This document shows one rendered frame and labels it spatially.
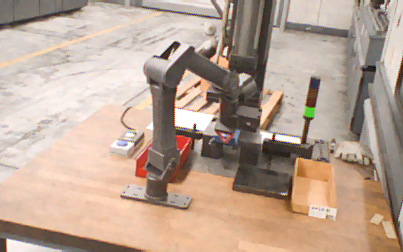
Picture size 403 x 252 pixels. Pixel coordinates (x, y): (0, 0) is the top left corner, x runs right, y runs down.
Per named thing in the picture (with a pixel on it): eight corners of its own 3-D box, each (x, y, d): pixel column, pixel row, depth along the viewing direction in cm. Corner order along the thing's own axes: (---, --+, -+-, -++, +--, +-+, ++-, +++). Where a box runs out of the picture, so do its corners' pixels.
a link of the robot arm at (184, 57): (224, 70, 157) (158, 31, 135) (245, 78, 152) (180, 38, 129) (207, 106, 158) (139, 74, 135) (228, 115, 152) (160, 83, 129)
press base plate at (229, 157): (134, 167, 172) (135, 159, 171) (171, 121, 219) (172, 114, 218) (330, 204, 162) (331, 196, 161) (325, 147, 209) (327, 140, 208)
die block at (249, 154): (200, 156, 179) (202, 136, 177) (205, 146, 189) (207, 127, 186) (256, 166, 176) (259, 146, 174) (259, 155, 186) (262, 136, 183)
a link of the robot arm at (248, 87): (240, 88, 166) (234, 56, 159) (260, 95, 161) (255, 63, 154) (216, 106, 161) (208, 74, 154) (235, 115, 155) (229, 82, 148)
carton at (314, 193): (289, 214, 149) (294, 190, 146) (292, 178, 172) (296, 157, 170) (334, 223, 147) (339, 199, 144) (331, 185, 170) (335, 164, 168)
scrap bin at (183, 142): (134, 176, 160) (136, 158, 158) (157, 147, 183) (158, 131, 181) (172, 183, 158) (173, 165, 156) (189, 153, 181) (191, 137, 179)
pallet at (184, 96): (195, 87, 585) (197, 75, 580) (282, 103, 559) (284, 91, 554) (155, 117, 477) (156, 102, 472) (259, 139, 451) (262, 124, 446)
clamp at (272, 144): (259, 160, 182) (264, 134, 179) (260, 156, 185) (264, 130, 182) (302, 167, 180) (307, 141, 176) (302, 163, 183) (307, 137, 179)
